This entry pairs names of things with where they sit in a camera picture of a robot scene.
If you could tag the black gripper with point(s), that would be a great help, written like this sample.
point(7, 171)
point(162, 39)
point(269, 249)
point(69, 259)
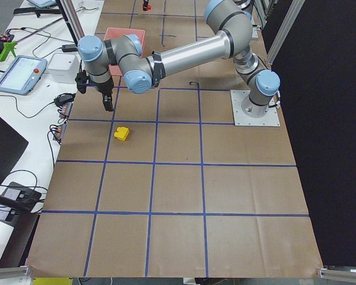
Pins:
point(103, 86)

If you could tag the red toy block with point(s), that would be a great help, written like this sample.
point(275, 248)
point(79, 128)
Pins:
point(146, 6)

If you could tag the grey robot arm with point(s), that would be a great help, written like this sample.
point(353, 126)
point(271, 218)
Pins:
point(232, 29)

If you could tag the yellow toy block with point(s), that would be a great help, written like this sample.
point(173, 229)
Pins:
point(121, 133)

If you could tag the black power adapter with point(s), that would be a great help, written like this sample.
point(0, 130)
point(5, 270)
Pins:
point(69, 48)

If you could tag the silver reacher grabber tool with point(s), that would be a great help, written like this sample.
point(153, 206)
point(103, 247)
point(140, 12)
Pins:
point(10, 46)

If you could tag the aluminium frame post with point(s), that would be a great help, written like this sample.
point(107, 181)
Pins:
point(70, 16)

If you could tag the pink plastic box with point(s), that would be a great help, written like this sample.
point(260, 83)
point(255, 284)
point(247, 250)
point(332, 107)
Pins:
point(120, 41)

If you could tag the robot teach pendant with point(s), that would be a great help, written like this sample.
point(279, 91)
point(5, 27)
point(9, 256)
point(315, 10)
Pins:
point(22, 75)

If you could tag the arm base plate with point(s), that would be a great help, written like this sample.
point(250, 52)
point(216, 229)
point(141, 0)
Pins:
point(245, 113)

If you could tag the white plastic container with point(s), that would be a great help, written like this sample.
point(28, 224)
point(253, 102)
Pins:
point(63, 67)

